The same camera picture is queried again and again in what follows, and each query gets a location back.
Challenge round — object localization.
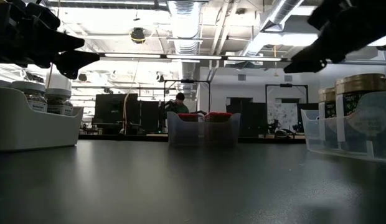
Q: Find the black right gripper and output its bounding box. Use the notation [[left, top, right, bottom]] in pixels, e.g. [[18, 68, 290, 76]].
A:
[[283, 0, 386, 74]]

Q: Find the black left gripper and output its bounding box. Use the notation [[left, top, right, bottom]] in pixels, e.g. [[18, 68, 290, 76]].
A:
[[0, 0, 100, 80]]

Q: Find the gold-lid glass spice jar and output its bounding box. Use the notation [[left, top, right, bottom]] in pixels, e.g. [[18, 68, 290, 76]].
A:
[[335, 73, 386, 150], [318, 86, 337, 149]]

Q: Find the red-lid spice jar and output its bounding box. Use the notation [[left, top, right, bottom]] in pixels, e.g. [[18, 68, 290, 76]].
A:
[[177, 113, 200, 123], [205, 111, 233, 123]]

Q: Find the white cylindrical container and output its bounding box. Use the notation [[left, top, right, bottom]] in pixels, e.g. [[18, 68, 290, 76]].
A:
[[45, 73, 72, 90]]

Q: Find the black ceiling dome device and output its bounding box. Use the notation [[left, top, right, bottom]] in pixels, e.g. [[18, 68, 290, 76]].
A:
[[129, 27, 146, 44]]

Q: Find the black monitor panel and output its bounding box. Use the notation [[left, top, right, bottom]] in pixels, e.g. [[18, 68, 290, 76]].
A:
[[93, 93, 140, 136]]

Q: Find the white printed poster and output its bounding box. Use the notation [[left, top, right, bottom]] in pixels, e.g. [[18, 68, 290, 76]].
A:
[[267, 102, 299, 131]]

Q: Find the white plastic bin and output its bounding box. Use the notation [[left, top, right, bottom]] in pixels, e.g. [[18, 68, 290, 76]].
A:
[[0, 86, 85, 152]]

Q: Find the dark narrow panel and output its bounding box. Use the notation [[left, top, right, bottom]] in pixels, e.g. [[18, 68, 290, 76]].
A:
[[139, 100, 161, 133]]

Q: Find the black cabinet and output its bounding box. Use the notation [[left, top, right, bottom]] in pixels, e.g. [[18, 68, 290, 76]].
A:
[[226, 96, 268, 138]]

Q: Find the large clear plastic bin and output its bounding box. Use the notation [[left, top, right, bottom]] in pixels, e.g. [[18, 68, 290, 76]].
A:
[[301, 90, 386, 164]]

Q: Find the person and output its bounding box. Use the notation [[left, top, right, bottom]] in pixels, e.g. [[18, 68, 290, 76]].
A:
[[162, 91, 191, 114]]

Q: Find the long ceiling light strip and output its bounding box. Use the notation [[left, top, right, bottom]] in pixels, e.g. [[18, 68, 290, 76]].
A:
[[99, 49, 386, 67]]

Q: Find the small translucent plastic bin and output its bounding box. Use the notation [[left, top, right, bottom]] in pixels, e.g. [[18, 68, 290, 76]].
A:
[[167, 111, 242, 147]]

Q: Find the yellow hanging cable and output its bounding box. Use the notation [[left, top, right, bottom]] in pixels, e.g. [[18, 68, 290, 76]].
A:
[[45, 63, 54, 90]]

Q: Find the smooth silver ventilation duct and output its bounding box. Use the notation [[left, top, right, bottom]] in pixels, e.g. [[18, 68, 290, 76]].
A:
[[241, 0, 309, 57]]

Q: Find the yellow hanging cord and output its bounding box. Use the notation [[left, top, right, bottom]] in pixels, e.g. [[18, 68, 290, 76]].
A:
[[273, 45, 280, 77]]

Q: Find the pale hanging cable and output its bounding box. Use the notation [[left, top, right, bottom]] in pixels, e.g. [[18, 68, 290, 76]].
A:
[[122, 58, 140, 135]]

